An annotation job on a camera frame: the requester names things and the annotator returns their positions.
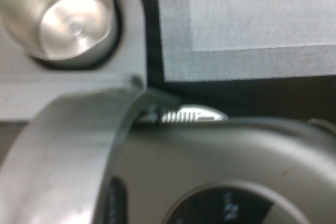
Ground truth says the dark grey pod coffee machine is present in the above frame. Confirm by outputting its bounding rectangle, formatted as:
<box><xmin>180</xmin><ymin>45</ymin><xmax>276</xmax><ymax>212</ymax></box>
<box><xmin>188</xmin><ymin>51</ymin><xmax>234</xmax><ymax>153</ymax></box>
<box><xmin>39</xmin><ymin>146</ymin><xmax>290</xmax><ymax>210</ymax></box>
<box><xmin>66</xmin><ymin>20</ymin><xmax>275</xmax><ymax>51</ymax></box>
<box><xmin>0</xmin><ymin>0</ymin><xmax>336</xmax><ymax>224</ymax></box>

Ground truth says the steel milk frother jug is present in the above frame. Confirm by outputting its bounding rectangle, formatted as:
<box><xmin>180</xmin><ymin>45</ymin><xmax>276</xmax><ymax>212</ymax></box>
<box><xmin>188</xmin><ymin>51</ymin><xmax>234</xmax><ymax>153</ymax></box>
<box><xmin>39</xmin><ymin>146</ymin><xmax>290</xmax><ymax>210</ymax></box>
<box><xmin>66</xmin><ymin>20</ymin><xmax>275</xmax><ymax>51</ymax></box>
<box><xmin>0</xmin><ymin>0</ymin><xmax>119</xmax><ymax>69</ymax></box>

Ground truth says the grey woven placemat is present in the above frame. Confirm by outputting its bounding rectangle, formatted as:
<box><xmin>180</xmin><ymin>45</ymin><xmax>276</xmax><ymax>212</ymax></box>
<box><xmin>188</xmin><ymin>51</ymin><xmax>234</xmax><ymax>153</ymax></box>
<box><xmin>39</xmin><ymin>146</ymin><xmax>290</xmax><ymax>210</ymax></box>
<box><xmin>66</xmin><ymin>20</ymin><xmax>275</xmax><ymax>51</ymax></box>
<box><xmin>158</xmin><ymin>0</ymin><xmax>336</xmax><ymax>82</ymax></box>

